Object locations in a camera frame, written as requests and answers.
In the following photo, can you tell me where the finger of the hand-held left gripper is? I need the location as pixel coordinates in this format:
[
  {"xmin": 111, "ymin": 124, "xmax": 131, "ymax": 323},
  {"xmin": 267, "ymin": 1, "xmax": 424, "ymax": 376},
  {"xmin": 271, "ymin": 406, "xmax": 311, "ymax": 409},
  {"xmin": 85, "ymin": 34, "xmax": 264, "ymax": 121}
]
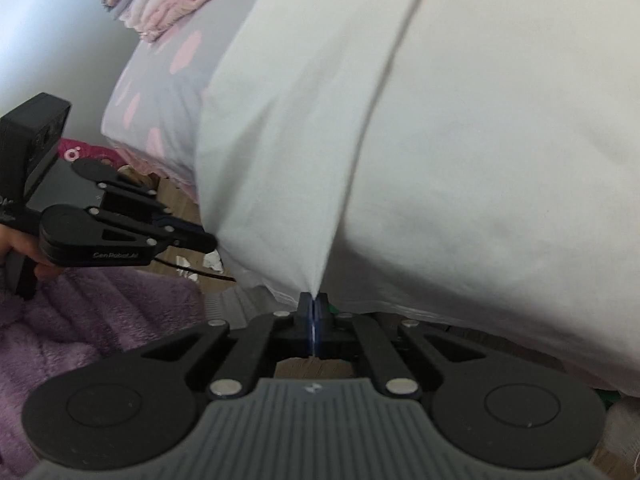
[
  {"xmin": 96, "ymin": 175, "xmax": 205, "ymax": 236},
  {"xmin": 88, "ymin": 207, "xmax": 219, "ymax": 254}
]

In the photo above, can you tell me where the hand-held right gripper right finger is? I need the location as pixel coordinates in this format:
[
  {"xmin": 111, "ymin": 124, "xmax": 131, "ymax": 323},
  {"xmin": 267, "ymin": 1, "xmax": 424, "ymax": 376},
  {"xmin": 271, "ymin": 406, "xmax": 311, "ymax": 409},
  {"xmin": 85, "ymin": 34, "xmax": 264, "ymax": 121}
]
[{"xmin": 314, "ymin": 291, "xmax": 490, "ymax": 403}]

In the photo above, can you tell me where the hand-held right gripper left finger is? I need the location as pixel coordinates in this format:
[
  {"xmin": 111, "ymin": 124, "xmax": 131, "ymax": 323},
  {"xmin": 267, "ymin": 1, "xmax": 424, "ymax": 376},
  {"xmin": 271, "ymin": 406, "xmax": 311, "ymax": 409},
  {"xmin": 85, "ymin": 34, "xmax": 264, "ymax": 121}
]
[{"xmin": 142, "ymin": 291, "xmax": 314, "ymax": 402}]

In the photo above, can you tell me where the white garment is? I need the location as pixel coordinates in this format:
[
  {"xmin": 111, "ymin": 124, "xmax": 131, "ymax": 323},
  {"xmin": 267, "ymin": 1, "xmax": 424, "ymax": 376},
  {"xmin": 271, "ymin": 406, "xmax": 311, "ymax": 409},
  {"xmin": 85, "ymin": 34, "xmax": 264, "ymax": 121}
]
[{"xmin": 192, "ymin": 0, "xmax": 640, "ymax": 396}]

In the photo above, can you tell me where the stack of folded pastel clothes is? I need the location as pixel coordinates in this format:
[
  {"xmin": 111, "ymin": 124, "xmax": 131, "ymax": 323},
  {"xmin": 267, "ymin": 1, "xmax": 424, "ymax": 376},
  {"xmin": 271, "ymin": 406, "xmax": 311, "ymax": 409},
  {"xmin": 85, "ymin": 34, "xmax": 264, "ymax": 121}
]
[{"xmin": 102, "ymin": 0, "xmax": 257, "ymax": 45}]

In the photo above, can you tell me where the person's left hand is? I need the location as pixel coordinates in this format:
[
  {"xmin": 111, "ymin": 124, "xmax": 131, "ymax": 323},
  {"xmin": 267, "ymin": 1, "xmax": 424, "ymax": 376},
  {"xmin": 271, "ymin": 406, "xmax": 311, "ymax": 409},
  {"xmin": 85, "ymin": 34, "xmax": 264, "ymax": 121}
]
[{"xmin": 0, "ymin": 222, "xmax": 64, "ymax": 282}]

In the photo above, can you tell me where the magenta fabric item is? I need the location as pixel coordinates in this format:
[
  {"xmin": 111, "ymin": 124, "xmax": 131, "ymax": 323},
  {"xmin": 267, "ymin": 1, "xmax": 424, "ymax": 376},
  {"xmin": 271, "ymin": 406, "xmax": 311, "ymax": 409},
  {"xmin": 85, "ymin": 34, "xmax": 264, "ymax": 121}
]
[{"xmin": 57, "ymin": 139, "xmax": 118, "ymax": 167}]

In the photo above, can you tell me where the grey pink-dotted bed sheet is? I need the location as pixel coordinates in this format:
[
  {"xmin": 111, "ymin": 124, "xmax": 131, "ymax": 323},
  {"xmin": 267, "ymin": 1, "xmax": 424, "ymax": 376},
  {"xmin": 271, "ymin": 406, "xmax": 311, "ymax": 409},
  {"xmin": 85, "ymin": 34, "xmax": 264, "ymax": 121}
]
[{"xmin": 101, "ymin": 7, "xmax": 281, "ymax": 196}]

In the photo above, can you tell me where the purple fleece robe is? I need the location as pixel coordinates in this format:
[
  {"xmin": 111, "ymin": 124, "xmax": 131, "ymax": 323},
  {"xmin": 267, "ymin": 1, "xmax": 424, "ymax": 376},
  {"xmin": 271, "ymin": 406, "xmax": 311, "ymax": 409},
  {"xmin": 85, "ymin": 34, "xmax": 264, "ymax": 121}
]
[{"xmin": 0, "ymin": 266, "xmax": 207, "ymax": 478}]

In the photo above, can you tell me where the thin black cable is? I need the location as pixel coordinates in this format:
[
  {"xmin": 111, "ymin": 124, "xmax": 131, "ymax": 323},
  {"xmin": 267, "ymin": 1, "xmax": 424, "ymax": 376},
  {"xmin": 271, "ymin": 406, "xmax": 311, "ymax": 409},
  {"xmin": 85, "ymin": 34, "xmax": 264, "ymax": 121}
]
[{"xmin": 150, "ymin": 259, "xmax": 237, "ymax": 282}]

